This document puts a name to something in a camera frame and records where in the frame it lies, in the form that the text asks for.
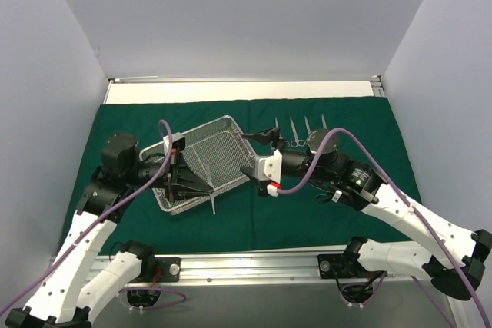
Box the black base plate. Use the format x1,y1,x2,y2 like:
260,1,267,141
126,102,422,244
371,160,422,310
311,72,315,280
146,256,181,284
317,253,386,280

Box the steel surgical scissors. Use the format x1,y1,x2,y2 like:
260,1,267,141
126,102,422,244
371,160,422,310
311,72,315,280
273,118,288,149

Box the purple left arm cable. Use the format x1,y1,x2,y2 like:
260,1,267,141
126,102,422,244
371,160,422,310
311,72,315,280
0,118,188,317

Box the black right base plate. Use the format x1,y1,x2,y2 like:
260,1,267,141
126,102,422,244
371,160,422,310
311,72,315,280
317,253,386,280

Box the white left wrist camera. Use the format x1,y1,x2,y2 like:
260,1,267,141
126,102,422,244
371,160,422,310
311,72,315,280
162,132,186,155

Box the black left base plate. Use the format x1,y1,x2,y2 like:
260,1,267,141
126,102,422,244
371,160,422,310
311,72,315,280
146,256,181,284

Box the aluminium front frame rail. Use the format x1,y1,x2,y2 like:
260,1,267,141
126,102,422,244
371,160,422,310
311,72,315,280
42,249,458,290

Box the steel surgical forceps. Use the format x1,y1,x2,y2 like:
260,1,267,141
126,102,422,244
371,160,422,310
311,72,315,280
304,116,311,135

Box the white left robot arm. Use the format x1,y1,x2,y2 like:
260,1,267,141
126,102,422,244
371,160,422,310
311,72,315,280
5,133,213,327

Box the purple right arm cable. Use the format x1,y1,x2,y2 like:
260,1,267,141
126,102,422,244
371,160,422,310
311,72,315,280
274,127,489,328

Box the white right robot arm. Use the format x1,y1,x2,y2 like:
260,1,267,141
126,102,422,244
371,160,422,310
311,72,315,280
241,127,491,301

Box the dark green surgical cloth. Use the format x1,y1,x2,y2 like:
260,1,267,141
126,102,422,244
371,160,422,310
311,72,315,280
67,97,420,253

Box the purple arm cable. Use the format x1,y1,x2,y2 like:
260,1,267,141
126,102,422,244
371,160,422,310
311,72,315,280
0,118,188,317
274,127,489,328

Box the steel scalpel handle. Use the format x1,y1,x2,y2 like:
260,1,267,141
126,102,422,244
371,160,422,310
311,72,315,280
204,163,216,216

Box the steel wire mesh tray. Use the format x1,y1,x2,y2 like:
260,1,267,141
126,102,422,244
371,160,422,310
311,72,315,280
153,115,256,215

